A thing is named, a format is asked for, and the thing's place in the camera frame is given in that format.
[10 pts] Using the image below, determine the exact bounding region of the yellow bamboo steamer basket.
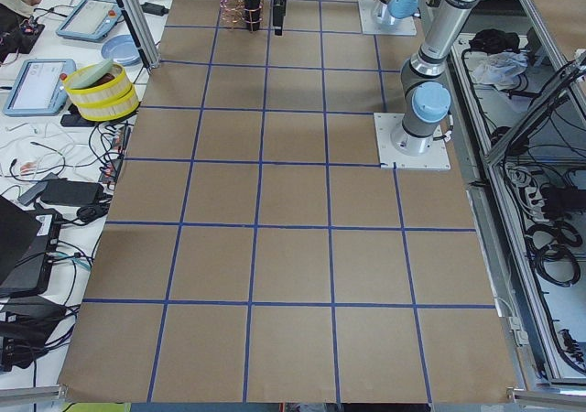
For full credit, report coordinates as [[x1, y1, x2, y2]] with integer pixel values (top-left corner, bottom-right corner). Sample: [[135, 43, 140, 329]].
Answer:
[[62, 63, 139, 122]]

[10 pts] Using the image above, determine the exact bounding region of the blue plate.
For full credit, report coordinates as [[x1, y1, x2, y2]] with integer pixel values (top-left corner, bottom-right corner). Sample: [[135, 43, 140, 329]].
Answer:
[[101, 35, 141, 66]]

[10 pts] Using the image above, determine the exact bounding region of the teach pendant tablet upper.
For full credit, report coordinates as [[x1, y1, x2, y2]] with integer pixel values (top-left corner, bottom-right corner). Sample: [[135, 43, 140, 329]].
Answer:
[[56, 0, 122, 42]]

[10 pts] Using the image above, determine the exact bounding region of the teach pendant tablet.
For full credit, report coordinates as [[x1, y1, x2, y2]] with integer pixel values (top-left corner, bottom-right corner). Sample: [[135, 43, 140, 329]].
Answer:
[[3, 59, 77, 117], [56, 0, 122, 42]]

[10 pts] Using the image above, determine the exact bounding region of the pale green lid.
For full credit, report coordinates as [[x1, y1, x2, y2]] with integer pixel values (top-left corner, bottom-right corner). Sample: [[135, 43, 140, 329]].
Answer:
[[64, 59, 114, 90]]

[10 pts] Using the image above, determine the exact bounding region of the crumpled white cloth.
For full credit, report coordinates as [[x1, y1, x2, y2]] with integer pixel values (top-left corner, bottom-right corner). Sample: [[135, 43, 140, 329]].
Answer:
[[471, 51, 528, 90]]

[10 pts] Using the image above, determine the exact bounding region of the teach pendant tablet lower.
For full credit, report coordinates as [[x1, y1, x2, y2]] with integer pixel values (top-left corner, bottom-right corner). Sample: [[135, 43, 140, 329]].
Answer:
[[3, 59, 77, 117]]

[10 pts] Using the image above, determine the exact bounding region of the black power adapter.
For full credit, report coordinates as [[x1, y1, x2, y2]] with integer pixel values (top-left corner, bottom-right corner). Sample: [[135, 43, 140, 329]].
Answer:
[[40, 179, 103, 207]]

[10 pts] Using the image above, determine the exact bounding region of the black laptop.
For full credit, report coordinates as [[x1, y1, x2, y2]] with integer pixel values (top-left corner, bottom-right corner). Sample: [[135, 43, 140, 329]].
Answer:
[[1, 198, 61, 298]]

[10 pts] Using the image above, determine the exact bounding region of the copper wire wine rack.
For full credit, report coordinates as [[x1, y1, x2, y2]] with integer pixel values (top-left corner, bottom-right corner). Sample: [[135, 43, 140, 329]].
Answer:
[[220, 0, 246, 28]]

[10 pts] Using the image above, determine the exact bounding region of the aluminium frame post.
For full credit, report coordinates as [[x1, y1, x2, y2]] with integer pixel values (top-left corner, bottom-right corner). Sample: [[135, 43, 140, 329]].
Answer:
[[115, 0, 160, 71]]

